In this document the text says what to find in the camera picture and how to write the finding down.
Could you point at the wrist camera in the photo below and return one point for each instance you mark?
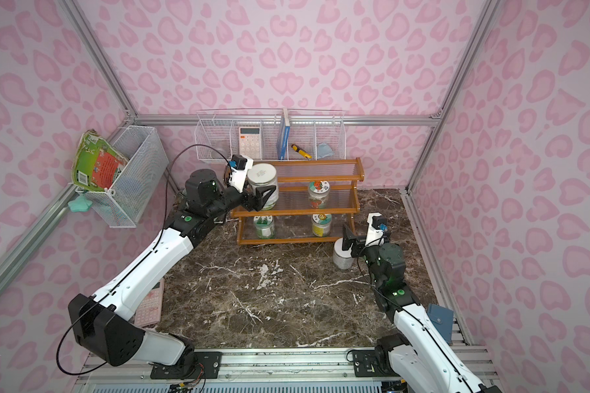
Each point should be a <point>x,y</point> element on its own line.
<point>239,166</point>
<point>377,230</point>

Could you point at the white wire wall basket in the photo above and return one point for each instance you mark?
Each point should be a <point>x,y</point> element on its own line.
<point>218,131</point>

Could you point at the mint star hook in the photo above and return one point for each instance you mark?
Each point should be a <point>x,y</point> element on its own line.
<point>81,204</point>

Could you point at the yellow utility knife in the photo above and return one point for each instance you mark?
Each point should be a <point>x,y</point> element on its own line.
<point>301,152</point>

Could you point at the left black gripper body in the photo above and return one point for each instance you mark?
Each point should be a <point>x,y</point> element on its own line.
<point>249,199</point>

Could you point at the white mesh side basket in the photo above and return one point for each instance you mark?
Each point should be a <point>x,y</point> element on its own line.
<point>123,204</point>

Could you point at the light blue cup in basket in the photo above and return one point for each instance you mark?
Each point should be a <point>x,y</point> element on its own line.
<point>323,151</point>

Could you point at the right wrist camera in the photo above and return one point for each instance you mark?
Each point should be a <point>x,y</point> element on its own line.
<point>377,230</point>

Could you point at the red-lid jar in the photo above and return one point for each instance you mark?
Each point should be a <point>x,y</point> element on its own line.
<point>318,193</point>

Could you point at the wooden three-tier shelf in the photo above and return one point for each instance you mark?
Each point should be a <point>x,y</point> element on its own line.
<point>293,211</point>

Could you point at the sunflower jar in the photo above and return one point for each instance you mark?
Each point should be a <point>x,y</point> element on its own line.
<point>321,224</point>

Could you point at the blue book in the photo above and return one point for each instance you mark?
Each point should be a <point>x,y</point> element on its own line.
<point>283,135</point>

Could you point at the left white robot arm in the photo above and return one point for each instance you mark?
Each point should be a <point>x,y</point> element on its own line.
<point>101,323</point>

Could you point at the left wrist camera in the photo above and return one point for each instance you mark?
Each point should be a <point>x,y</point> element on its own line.
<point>239,166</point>

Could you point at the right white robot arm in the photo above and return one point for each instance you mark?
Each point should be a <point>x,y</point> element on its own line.
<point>417,352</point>

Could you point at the white calculator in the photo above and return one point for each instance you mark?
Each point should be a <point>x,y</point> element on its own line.
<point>250,142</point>

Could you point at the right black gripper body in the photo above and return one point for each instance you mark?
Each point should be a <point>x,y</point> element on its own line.
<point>356,246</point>

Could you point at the bottom left green-lid jar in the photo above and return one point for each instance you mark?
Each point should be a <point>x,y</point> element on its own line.
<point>264,226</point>

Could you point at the seed jar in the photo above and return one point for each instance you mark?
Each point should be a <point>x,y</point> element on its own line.
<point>341,258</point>
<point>264,175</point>

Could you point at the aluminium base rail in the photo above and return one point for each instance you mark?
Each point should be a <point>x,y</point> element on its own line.
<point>246,370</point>

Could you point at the green snack packet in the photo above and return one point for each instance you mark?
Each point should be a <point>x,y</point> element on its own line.
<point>97,163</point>

